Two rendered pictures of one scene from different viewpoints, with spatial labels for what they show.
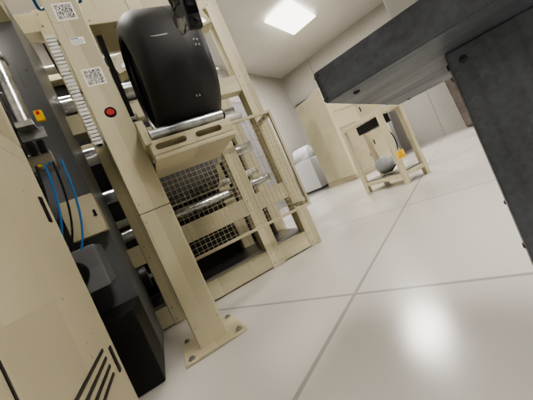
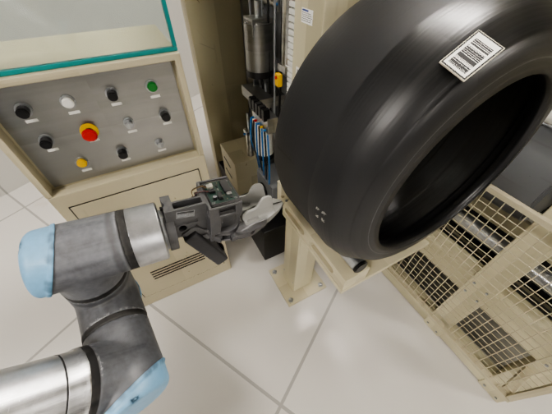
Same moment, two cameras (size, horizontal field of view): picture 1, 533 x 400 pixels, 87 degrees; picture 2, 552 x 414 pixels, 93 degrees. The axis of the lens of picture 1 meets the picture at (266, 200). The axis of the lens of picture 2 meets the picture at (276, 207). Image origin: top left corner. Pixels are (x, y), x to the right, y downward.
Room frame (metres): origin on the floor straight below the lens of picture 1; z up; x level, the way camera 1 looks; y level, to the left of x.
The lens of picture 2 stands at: (1.03, -0.32, 1.52)
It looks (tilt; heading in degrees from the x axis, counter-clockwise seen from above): 47 degrees down; 84
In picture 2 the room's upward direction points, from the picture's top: straight up
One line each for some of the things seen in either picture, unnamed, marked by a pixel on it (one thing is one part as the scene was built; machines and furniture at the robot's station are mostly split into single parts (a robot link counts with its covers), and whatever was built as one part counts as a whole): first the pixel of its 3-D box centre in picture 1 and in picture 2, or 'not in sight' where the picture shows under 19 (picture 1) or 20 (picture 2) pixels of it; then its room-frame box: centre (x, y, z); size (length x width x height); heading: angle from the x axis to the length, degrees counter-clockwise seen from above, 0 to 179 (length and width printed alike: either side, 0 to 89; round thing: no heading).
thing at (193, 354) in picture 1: (212, 335); (296, 278); (1.24, 0.47, 0.01); 0.27 x 0.27 x 0.02; 22
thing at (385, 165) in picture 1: (382, 150); not in sight; (3.10, -1.39, 0.40); 0.60 x 0.35 x 0.80; 22
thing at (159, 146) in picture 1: (192, 139); (320, 235); (1.23, 0.19, 0.84); 0.36 x 0.09 x 0.06; 112
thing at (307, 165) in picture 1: (310, 168); not in sight; (7.62, -1.42, 0.61); 0.64 x 0.53 x 1.23; 142
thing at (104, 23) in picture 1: (142, 21); not in sight; (1.68, 0.24, 1.71); 0.61 x 0.25 x 0.15; 112
